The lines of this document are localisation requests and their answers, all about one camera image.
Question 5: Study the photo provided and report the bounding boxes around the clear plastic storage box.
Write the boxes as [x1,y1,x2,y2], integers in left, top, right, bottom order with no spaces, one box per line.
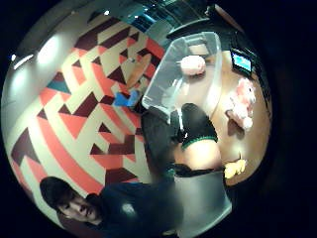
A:
[142,31,224,121]

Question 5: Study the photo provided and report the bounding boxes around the pink and white plush toy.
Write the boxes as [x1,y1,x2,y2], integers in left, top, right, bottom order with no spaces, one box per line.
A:
[225,77,258,131]

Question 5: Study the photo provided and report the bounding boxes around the blue chair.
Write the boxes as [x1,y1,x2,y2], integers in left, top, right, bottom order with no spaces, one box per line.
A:
[113,90,140,109]

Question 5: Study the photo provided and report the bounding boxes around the yellow plush toy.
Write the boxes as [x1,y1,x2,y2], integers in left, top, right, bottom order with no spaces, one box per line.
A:
[224,158,248,179]

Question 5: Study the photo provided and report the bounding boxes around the round pink plush toy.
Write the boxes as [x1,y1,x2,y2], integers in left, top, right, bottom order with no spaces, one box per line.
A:
[179,55,207,76]

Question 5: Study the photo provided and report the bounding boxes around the grey translucent plastic lid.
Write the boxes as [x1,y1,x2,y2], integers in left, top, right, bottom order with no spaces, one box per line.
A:
[173,171,233,238]

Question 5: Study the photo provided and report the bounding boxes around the person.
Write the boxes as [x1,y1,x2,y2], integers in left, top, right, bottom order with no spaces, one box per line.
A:
[39,176,184,238]

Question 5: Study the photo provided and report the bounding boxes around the black tablet screen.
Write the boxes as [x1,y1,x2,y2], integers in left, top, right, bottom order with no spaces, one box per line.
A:
[230,49,255,77]

